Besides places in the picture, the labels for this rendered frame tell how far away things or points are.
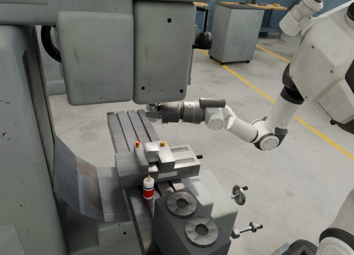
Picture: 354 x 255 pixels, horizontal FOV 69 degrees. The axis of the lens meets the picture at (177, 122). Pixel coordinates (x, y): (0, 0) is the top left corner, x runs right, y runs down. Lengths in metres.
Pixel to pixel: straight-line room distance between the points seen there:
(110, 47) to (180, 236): 0.53
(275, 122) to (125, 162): 0.63
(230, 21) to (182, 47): 4.51
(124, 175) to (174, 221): 0.36
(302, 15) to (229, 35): 4.50
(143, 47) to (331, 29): 0.48
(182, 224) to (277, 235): 1.61
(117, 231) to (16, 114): 0.63
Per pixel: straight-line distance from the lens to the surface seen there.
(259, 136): 1.10
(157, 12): 0.76
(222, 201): 1.38
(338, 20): 0.75
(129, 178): 1.07
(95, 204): 1.09
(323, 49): 0.74
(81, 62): 0.74
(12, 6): 0.72
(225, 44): 5.37
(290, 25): 0.89
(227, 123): 1.05
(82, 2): 0.71
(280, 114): 1.07
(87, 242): 1.22
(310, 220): 2.55
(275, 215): 2.43
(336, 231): 0.98
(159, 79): 0.81
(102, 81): 0.76
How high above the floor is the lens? 1.72
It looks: 32 degrees down
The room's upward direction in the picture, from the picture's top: 6 degrees clockwise
